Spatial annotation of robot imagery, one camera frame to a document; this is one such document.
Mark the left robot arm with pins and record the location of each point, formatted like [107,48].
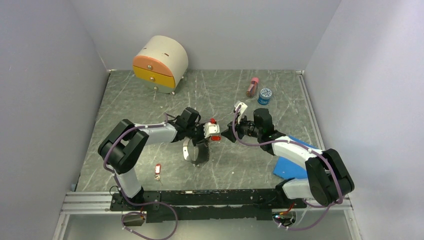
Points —
[123,146]

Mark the blue round tin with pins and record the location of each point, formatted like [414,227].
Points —
[264,96]

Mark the round beige drawer box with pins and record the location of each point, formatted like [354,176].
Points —
[161,64]

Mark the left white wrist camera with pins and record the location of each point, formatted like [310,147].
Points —
[211,128]

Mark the blue foam sheet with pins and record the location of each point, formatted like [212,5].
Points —
[291,165]

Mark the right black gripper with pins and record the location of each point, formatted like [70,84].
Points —
[229,134]

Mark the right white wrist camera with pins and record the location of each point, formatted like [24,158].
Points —
[240,108]

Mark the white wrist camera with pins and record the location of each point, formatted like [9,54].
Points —
[211,128]
[240,108]

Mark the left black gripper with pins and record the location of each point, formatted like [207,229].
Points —
[202,139]

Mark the aluminium frame rail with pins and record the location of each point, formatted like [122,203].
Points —
[110,202]

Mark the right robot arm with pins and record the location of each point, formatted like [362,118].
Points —
[328,179]

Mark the key with red label fob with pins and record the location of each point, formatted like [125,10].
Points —
[157,172]

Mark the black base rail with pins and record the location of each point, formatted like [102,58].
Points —
[168,213]

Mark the pink capped brown vial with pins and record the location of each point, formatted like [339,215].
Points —
[251,90]

